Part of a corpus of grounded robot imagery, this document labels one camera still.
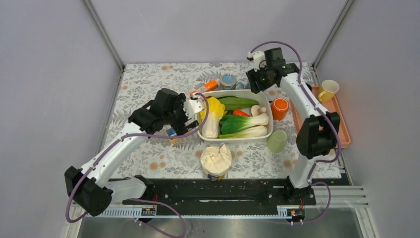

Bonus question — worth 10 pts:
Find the light green cup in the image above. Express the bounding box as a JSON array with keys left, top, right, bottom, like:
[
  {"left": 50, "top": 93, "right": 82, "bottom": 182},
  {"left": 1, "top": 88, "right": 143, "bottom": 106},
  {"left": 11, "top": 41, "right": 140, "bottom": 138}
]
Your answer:
[{"left": 266, "top": 130, "right": 288, "bottom": 153}]

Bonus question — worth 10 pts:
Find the floral tablecloth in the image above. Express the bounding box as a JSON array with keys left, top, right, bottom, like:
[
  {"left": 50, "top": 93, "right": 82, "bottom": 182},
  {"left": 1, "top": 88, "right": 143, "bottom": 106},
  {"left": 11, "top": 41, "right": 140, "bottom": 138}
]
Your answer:
[{"left": 98, "top": 62, "right": 344, "bottom": 180}]

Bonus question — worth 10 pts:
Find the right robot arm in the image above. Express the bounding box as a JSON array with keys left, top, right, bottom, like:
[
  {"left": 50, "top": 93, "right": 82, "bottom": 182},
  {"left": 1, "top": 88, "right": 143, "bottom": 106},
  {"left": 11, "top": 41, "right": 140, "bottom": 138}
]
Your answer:
[{"left": 246, "top": 48, "right": 340, "bottom": 204}]

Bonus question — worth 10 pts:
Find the pink tray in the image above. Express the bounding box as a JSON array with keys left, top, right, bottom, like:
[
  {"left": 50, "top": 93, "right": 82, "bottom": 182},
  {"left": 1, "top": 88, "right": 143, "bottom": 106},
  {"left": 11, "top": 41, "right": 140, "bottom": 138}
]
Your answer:
[{"left": 290, "top": 96, "right": 351, "bottom": 148}]

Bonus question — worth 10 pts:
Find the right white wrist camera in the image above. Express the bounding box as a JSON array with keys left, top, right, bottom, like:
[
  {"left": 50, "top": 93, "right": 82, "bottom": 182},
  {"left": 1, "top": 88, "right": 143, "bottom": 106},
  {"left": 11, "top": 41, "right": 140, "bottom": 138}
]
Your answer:
[{"left": 247, "top": 51, "right": 266, "bottom": 72}]

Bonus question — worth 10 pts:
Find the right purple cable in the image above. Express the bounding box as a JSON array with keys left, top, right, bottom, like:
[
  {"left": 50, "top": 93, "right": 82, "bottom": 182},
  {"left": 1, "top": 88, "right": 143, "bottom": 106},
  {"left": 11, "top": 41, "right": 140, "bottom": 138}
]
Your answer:
[{"left": 249, "top": 41, "right": 342, "bottom": 226}]

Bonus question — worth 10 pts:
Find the lower bok choy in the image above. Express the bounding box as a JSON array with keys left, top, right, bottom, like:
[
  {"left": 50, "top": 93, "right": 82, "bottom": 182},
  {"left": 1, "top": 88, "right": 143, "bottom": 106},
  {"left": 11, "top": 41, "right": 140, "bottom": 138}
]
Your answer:
[{"left": 217, "top": 125, "right": 267, "bottom": 139}]

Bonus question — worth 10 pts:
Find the napa cabbage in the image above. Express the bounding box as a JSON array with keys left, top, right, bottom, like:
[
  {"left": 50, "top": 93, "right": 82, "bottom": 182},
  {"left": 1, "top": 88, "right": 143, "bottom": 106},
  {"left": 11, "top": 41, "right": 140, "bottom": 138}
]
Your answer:
[{"left": 202, "top": 97, "right": 226, "bottom": 139}]

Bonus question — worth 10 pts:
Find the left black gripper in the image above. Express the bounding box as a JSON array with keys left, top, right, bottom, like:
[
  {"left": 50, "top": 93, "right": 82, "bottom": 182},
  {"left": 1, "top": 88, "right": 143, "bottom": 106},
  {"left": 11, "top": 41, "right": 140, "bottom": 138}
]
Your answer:
[{"left": 164, "top": 94, "right": 199, "bottom": 136}]

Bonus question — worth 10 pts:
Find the upper bok choy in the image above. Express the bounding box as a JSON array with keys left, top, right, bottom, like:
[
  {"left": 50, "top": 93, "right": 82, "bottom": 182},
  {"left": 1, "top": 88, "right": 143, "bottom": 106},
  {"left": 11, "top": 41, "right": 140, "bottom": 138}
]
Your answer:
[{"left": 220, "top": 114, "right": 269, "bottom": 134}]

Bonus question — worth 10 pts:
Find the red pepper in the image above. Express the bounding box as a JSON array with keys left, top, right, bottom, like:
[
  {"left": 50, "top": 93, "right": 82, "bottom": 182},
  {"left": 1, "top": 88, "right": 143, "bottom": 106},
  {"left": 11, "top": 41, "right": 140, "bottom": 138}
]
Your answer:
[{"left": 232, "top": 110, "right": 250, "bottom": 117}]

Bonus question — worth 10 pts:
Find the yellow mug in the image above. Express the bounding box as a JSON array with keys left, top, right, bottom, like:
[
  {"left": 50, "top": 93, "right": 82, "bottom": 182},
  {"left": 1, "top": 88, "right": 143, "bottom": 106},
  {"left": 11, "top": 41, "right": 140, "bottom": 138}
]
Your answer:
[{"left": 317, "top": 80, "right": 340, "bottom": 103}]

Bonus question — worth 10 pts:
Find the purple cable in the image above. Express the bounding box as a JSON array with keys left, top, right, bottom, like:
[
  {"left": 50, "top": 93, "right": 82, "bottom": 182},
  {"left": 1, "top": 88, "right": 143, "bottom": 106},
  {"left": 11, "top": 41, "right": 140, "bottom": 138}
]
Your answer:
[
  {"left": 65, "top": 92, "right": 210, "bottom": 238},
  {"left": 249, "top": 41, "right": 342, "bottom": 226}
]

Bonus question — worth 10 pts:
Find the orange mug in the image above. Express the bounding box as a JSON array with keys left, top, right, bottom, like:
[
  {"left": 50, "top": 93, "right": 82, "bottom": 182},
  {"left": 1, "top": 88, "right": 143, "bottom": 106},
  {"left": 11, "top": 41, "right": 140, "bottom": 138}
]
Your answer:
[{"left": 271, "top": 98, "right": 289, "bottom": 120}]

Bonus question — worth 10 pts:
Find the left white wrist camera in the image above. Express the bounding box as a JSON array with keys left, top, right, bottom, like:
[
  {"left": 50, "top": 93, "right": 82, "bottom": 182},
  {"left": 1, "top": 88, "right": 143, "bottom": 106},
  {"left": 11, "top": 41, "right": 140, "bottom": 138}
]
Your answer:
[{"left": 183, "top": 99, "right": 205, "bottom": 119}]

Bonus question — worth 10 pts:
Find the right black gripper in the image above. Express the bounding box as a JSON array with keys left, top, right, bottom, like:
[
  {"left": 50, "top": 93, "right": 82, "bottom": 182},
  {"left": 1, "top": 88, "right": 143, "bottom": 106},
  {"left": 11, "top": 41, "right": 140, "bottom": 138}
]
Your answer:
[{"left": 246, "top": 62, "right": 275, "bottom": 95}]

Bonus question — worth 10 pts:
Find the white rectangular basin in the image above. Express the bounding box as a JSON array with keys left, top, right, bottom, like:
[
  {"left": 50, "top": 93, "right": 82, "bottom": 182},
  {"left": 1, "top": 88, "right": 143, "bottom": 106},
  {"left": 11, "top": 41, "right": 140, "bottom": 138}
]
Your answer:
[{"left": 197, "top": 89, "right": 274, "bottom": 144}]

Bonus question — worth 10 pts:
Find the light blue floral mug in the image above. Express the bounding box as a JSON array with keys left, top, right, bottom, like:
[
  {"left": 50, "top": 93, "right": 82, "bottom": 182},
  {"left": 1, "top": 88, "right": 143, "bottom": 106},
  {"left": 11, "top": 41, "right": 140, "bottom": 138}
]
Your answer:
[{"left": 219, "top": 73, "right": 245, "bottom": 90}]

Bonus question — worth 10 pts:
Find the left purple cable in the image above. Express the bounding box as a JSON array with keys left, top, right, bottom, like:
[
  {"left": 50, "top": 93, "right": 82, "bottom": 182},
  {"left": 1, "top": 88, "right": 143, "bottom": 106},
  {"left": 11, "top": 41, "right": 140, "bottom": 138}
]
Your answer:
[{"left": 65, "top": 92, "right": 210, "bottom": 238}]

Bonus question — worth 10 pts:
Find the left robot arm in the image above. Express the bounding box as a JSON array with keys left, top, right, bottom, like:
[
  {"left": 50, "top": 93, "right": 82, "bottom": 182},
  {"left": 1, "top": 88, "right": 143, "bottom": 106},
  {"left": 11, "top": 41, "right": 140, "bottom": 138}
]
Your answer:
[{"left": 64, "top": 88, "right": 209, "bottom": 223}]

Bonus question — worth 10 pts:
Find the paper covered can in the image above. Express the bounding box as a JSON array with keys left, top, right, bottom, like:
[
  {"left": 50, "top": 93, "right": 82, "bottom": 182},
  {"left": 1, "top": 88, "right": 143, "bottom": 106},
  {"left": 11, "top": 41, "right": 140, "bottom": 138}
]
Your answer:
[{"left": 200, "top": 143, "right": 232, "bottom": 181}]

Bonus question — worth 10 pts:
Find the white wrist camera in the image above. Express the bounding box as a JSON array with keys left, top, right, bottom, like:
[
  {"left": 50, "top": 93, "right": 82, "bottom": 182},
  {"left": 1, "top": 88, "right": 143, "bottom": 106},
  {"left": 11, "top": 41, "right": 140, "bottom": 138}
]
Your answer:
[
  {"left": 183, "top": 99, "right": 205, "bottom": 119},
  {"left": 247, "top": 51, "right": 266, "bottom": 72}
]

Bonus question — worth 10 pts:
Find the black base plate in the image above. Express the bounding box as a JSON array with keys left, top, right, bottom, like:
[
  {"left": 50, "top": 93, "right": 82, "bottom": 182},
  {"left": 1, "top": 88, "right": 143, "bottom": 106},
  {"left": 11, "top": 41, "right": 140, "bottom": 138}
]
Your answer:
[{"left": 141, "top": 178, "right": 316, "bottom": 216}]

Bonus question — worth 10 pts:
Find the green leaf vegetable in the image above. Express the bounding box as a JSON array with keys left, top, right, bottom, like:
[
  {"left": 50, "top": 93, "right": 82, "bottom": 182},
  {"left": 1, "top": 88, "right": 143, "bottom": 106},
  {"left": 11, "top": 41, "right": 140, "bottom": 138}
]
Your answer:
[{"left": 218, "top": 96, "right": 259, "bottom": 111}]

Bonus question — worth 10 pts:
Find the blue orange box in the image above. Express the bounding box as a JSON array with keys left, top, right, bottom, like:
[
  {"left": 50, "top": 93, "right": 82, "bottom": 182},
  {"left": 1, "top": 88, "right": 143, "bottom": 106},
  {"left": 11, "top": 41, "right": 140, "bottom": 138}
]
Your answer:
[{"left": 166, "top": 127, "right": 182, "bottom": 144}]

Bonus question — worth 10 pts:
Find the bok choy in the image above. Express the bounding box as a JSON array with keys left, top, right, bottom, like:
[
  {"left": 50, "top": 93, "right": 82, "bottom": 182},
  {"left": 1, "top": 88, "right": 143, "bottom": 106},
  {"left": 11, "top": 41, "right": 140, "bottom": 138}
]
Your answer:
[
  {"left": 220, "top": 114, "right": 269, "bottom": 134},
  {"left": 217, "top": 125, "right": 267, "bottom": 139}
]

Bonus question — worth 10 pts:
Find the king oyster mushroom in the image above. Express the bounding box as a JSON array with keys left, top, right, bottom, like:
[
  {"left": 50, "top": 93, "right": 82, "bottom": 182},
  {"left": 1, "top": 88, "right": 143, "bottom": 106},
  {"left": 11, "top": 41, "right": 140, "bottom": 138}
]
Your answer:
[{"left": 251, "top": 105, "right": 266, "bottom": 117}]

